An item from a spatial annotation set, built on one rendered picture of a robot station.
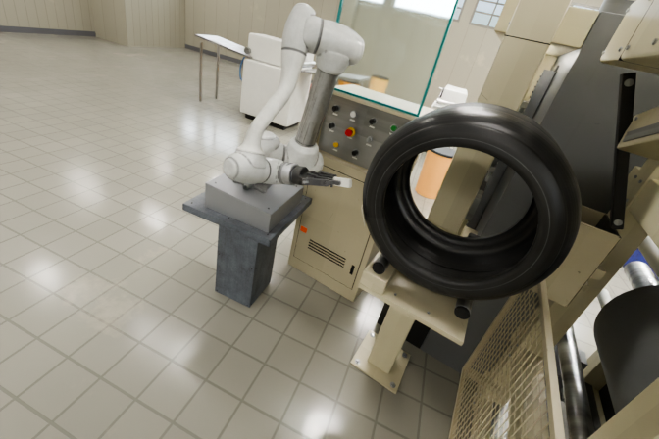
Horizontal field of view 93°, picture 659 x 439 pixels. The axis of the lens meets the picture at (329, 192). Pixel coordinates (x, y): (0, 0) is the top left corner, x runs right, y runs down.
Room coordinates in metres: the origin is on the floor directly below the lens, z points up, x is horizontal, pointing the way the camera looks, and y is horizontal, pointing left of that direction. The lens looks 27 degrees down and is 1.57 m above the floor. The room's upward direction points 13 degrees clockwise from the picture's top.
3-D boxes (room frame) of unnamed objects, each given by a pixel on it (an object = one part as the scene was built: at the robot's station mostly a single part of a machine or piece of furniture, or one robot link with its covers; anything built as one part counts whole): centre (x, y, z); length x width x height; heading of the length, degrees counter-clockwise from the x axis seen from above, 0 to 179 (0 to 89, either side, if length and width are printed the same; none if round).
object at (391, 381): (1.18, -0.50, 0.01); 0.27 x 0.27 x 0.02; 66
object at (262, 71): (5.05, 1.19, 0.62); 2.71 x 0.65 x 1.23; 75
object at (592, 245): (0.99, -0.85, 1.05); 0.20 x 0.15 x 0.30; 156
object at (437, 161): (3.63, -1.19, 0.29); 0.38 x 0.37 x 0.58; 76
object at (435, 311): (0.94, -0.42, 0.80); 0.37 x 0.36 x 0.02; 66
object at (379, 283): (1.00, -0.29, 0.84); 0.36 x 0.09 x 0.06; 156
